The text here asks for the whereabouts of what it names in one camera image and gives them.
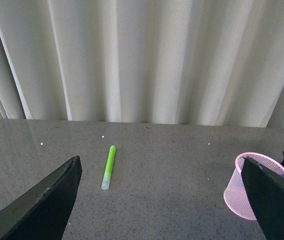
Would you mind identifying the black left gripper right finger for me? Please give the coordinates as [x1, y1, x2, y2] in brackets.
[241, 157, 284, 240]

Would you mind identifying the green highlighter pen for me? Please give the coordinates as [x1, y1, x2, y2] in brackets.
[101, 145, 116, 190]

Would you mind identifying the white pleated curtain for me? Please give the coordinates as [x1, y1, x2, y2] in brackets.
[0, 0, 284, 128]

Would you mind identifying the pink mesh pen cup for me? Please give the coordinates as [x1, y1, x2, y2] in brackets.
[224, 152, 284, 221]

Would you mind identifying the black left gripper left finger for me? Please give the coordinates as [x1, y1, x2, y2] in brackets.
[0, 156, 82, 240]

